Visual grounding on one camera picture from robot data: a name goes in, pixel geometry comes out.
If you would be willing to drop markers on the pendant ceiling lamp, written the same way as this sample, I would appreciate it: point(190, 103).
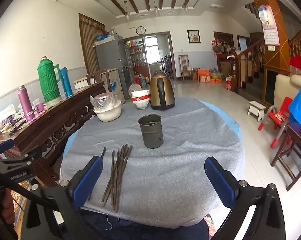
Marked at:
point(126, 13)
point(155, 8)
point(185, 6)

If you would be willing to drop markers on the red and white box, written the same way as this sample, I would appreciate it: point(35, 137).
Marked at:
point(229, 83)

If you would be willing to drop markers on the dark wooden stool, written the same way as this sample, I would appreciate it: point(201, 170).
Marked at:
point(298, 140)

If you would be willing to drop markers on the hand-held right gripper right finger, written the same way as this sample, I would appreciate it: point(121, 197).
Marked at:
point(219, 182)

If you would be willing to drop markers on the hanging clear plastic bag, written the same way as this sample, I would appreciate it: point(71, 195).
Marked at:
point(263, 13)

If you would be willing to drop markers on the red child chair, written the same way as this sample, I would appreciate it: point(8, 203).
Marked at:
point(278, 116)

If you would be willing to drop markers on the green thermos jug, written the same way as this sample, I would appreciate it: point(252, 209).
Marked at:
point(48, 82)

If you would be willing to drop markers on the white step stool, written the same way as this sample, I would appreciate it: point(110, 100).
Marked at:
point(256, 105)

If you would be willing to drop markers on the bronze electric kettle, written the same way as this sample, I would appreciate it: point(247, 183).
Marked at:
point(163, 92)

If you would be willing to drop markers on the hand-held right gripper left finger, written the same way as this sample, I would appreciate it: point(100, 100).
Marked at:
point(88, 180)

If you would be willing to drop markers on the person's left forearm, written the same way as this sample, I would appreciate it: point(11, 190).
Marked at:
point(8, 205)

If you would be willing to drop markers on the purple cup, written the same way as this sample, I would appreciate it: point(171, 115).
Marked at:
point(39, 107)

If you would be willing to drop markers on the round wall clock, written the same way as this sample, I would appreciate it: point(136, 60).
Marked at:
point(141, 30)

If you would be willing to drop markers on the brown wooden chair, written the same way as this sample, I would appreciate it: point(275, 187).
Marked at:
point(183, 62)

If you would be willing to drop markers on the dark carved wooden sideboard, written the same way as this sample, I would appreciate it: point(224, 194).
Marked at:
point(53, 120)

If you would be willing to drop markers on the grey tablecloth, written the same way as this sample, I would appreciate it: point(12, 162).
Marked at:
point(178, 175)

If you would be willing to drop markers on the brown door curtain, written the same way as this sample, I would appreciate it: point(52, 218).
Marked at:
point(90, 42)

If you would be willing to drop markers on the orange cardboard box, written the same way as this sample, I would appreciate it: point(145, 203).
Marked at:
point(216, 80)
point(203, 76)

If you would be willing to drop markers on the blue thermos jug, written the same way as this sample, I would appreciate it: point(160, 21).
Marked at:
point(65, 82)

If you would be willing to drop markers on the dark wooden chair back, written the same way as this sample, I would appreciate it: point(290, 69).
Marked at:
point(98, 73)

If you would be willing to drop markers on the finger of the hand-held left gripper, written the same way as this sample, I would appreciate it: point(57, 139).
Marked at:
point(3, 146)

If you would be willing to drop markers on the grey refrigerator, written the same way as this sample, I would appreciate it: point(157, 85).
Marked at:
point(108, 55)

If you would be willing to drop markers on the bunch of dark chopsticks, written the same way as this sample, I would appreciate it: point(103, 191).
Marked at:
point(119, 172)

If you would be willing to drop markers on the wooden stair railing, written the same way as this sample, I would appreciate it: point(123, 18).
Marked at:
point(234, 67)

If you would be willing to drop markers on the cream sofa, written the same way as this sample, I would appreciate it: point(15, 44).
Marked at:
point(283, 87)

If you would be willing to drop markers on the pink wall calendar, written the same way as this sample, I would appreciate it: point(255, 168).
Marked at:
point(271, 35)

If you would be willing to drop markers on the purple vacuum flask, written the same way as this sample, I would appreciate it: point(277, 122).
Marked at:
point(25, 105)

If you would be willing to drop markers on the shelf of bottles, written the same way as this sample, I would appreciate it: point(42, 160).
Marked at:
point(135, 55)

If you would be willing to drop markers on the white ceramic pot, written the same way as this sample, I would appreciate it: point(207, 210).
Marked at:
point(108, 113)

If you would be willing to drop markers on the framed wall picture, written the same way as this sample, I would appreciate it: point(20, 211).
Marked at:
point(193, 36)

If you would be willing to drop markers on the dark metal chopstick holder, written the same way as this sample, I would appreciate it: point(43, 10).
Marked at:
point(153, 135)

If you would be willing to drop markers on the small white fan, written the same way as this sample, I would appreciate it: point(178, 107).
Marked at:
point(134, 88)

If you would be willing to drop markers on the blue table cover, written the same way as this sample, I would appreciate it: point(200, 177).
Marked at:
point(225, 120)

